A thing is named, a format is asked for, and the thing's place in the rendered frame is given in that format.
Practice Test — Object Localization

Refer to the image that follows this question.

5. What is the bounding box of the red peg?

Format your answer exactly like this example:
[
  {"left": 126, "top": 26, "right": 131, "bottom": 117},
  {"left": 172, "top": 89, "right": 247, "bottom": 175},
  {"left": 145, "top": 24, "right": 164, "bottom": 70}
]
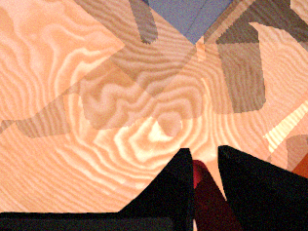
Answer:
[{"left": 193, "top": 160, "right": 245, "bottom": 231}]

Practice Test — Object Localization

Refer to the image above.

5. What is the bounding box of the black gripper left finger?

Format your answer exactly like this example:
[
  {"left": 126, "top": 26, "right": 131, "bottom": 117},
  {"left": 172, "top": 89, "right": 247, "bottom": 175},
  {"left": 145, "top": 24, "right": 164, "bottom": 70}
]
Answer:
[{"left": 0, "top": 147, "right": 195, "bottom": 231}]

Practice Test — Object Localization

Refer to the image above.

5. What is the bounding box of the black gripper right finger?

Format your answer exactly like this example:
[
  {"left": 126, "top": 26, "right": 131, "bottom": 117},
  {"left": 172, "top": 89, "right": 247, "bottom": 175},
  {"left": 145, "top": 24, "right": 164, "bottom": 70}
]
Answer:
[{"left": 217, "top": 145, "right": 308, "bottom": 231}]

